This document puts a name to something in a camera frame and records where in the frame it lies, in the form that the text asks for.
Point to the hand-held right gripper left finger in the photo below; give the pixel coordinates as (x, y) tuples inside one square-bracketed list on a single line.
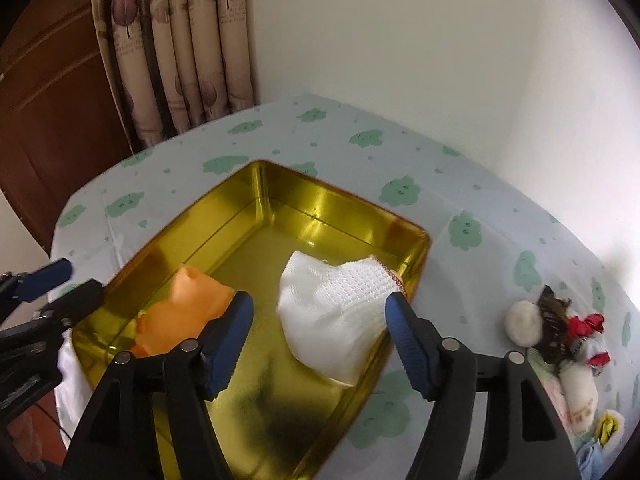
[(232, 345)]

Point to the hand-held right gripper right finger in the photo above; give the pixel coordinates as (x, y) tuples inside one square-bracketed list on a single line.
[(407, 345)]

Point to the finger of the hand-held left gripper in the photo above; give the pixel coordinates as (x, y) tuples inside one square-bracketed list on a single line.
[(75, 302), (47, 275)]

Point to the orange cloth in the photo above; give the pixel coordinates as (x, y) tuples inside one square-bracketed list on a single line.
[(185, 305)]

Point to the white waffle cloth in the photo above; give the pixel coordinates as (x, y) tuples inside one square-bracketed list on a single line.
[(325, 310)]

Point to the gold and red tin box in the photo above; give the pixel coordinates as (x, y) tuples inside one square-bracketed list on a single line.
[(300, 240)]

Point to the white fluffy sock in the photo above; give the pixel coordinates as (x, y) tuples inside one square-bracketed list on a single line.
[(580, 387)]

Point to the red satin cloth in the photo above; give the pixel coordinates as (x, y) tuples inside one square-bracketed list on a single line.
[(587, 324)]

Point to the white rolled sock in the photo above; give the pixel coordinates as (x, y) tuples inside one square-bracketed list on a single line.
[(522, 322)]

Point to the brown striped sock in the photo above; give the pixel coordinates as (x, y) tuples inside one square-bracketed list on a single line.
[(552, 310)]

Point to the brown wooden door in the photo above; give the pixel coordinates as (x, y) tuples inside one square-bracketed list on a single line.
[(50, 110)]

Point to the cloud print tablecloth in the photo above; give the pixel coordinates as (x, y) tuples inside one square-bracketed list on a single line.
[(350, 170)]

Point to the light blue cloth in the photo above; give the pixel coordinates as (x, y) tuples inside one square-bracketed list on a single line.
[(590, 460)]

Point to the yellow cloth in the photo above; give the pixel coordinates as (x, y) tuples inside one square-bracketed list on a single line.
[(610, 425)]

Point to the leaf print curtain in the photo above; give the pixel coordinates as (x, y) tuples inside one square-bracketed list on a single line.
[(175, 60)]

